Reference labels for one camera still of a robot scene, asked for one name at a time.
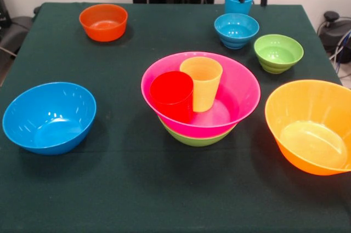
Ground small red-orange bowl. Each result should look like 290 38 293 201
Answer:
79 3 128 43

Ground yellow cup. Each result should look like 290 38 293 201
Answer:
179 56 223 113

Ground dark green tablecloth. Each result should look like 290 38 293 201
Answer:
0 2 351 233

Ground small green bowl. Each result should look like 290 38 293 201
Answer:
253 34 304 75

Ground large orange bowl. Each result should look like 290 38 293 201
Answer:
264 79 351 176

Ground large green bowl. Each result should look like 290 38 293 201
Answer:
158 116 238 147

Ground red cup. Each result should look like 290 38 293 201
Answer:
149 71 195 124

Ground large blue bowl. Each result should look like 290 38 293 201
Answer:
2 81 97 156

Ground large pink bowl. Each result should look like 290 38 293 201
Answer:
140 51 262 138

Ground small blue bowl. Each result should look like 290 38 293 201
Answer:
214 13 260 50

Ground blue cup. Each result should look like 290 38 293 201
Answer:
224 0 255 16

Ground blue cable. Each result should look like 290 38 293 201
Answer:
335 34 351 73

